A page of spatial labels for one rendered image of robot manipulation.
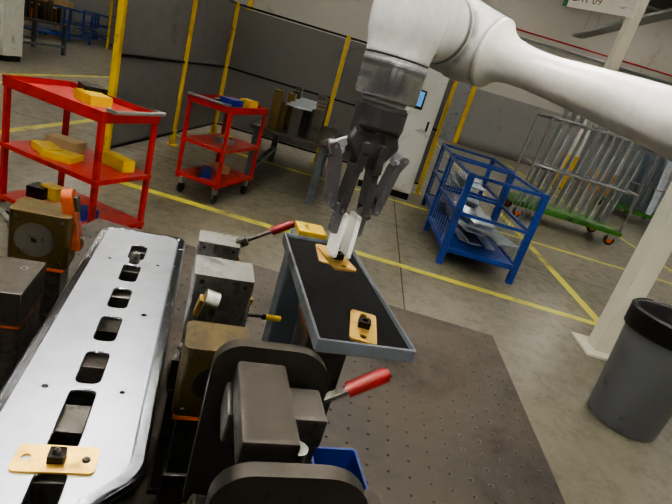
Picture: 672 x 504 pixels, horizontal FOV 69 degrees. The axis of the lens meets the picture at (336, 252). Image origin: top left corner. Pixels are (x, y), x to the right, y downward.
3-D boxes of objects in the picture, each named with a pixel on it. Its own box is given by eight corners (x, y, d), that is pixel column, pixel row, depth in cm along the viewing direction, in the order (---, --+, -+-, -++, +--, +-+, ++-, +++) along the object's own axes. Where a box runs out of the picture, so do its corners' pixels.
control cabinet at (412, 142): (356, 185, 726) (409, 10, 644) (358, 179, 777) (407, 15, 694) (407, 201, 727) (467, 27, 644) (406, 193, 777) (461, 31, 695)
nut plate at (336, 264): (316, 247, 80) (318, 240, 79) (337, 249, 81) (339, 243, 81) (334, 270, 72) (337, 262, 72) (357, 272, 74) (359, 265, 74)
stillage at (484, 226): (423, 228, 602) (450, 154, 570) (484, 246, 605) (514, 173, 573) (435, 263, 489) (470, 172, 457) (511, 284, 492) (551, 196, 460)
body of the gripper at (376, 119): (397, 104, 74) (378, 163, 77) (347, 90, 70) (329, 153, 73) (422, 113, 67) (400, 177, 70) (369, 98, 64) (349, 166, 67)
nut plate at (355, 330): (350, 310, 71) (352, 303, 71) (375, 317, 72) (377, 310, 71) (348, 339, 64) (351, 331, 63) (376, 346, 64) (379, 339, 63)
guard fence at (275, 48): (208, 131, 797) (232, -1, 729) (210, 130, 810) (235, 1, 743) (421, 195, 799) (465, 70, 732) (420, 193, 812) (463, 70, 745)
